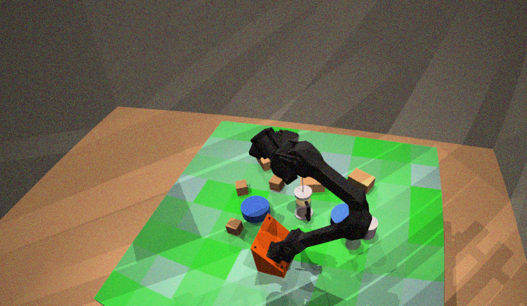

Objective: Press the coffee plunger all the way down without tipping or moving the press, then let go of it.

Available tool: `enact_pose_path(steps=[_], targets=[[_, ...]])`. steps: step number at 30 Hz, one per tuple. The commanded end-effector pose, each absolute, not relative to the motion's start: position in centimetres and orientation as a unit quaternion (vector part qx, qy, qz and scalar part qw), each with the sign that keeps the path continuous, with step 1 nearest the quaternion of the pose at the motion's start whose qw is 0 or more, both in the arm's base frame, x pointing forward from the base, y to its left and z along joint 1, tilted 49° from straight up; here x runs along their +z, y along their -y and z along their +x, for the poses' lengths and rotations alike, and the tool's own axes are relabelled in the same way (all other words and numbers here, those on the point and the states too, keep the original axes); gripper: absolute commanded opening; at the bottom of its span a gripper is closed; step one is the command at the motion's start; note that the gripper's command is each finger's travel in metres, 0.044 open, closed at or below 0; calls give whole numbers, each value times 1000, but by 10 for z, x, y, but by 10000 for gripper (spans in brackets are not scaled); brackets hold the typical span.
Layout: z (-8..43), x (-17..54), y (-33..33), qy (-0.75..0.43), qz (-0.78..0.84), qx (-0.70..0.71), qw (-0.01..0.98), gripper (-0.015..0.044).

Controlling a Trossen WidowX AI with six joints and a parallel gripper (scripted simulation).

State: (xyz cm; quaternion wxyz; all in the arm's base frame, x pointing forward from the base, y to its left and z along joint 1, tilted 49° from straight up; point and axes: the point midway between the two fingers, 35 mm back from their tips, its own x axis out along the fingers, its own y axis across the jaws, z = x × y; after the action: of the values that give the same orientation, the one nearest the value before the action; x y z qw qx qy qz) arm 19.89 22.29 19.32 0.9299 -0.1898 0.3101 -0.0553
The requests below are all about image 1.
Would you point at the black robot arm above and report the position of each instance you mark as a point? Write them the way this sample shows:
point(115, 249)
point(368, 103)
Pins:
point(306, 160)

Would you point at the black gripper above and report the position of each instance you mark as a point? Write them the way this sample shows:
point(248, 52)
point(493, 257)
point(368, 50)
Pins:
point(253, 152)

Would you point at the glass french press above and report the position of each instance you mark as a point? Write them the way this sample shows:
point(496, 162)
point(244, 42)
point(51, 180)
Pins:
point(303, 198)

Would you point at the blue cylinder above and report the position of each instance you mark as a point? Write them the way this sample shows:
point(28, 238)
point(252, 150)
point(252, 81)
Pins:
point(339, 213)
point(255, 209)

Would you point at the grey cylinder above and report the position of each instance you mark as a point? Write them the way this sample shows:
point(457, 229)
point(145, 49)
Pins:
point(372, 229)
point(353, 245)

